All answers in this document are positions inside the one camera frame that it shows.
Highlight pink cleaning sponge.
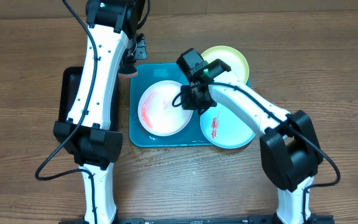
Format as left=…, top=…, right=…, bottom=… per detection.
left=117, top=63, right=138, bottom=78

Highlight light blue plate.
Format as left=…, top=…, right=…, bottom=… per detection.
left=200, top=104, right=255, bottom=149

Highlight white plate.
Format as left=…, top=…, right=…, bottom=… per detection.
left=137, top=80, right=193, bottom=136

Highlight yellow plate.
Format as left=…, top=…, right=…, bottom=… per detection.
left=201, top=45, right=250, bottom=83

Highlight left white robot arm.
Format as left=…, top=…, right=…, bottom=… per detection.
left=53, top=1, right=150, bottom=223

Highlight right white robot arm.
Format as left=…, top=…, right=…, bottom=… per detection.
left=172, top=55, right=323, bottom=223

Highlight teal plastic tray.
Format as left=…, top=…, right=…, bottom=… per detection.
left=129, top=63, right=213, bottom=147

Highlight black plastic tray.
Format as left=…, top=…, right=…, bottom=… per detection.
left=58, top=67, right=119, bottom=131

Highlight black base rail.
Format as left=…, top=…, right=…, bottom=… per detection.
left=59, top=214, right=335, bottom=224

